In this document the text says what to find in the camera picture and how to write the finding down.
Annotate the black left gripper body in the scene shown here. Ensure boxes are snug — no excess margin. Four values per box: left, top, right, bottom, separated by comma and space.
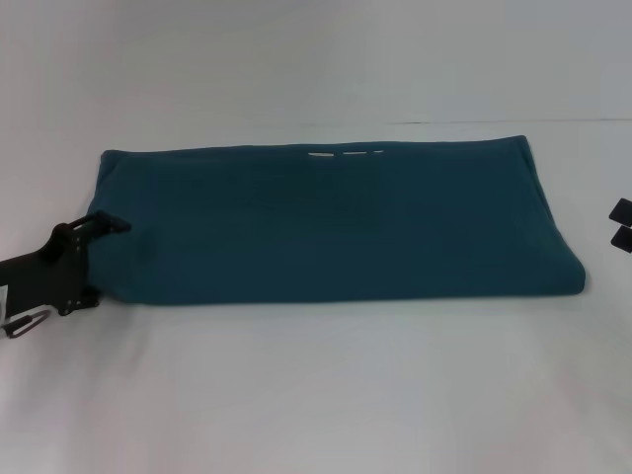
0, 224, 91, 317

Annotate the teal blue shirt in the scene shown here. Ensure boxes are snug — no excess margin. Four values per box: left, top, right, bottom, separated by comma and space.
86, 132, 553, 303

